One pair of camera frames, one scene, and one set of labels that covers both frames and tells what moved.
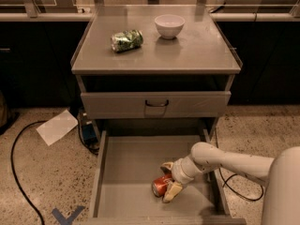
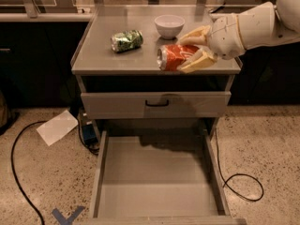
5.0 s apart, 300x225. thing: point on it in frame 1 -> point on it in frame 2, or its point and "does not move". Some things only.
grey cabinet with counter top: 156,64 does not move
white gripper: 179,172 -> 225,37
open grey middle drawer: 127,164 does not move
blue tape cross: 63,220 does not move
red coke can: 159,185 -> 170,56
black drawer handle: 164,105 does not move
